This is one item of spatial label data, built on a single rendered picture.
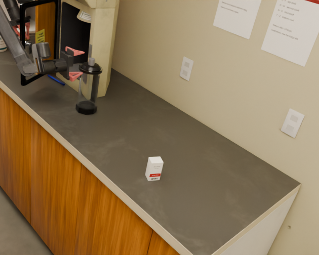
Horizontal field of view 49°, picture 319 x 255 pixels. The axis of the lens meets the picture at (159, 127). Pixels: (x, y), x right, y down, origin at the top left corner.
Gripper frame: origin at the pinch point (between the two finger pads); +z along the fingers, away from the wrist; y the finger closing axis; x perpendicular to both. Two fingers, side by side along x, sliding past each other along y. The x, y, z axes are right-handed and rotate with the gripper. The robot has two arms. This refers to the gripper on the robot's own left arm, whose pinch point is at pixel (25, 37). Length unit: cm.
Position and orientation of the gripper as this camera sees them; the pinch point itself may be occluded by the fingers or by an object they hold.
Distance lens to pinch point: 188.5
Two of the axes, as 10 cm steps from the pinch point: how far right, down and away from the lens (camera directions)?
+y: -9.3, 1.2, 3.5
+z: 2.7, 8.8, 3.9
